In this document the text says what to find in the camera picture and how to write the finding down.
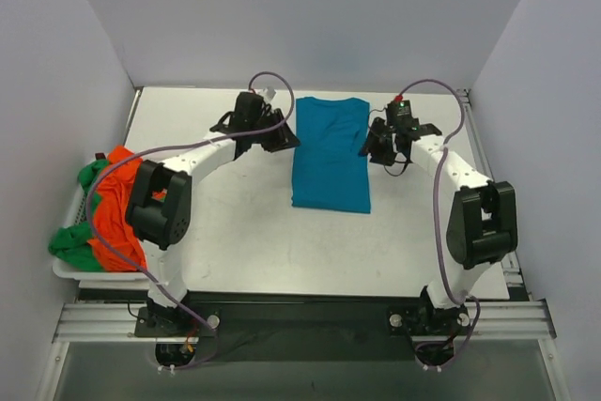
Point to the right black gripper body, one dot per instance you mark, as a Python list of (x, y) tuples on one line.
[(380, 141)]

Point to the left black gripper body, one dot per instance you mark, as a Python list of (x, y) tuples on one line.
[(274, 129)]

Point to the teal blue t shirt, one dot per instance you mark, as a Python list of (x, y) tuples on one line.
[(327, 170)]

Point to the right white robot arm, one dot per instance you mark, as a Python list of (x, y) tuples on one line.
[(441, 304)]

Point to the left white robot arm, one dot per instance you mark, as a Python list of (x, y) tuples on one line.
[(160, 206)]

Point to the orange t shirt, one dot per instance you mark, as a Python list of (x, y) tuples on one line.
[(109, 219)]

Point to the white plastic laundry basket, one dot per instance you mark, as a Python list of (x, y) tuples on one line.
[(65, 271)]

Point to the green t shirt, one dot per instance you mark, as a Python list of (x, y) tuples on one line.
[(72, 244)]

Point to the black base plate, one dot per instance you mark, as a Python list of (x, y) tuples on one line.
[(223, 328)]

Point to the right side aluminium rail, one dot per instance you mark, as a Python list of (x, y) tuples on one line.
[(487, 215)]

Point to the aluminium frame rail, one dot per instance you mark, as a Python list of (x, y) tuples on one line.
[(97, 323)]

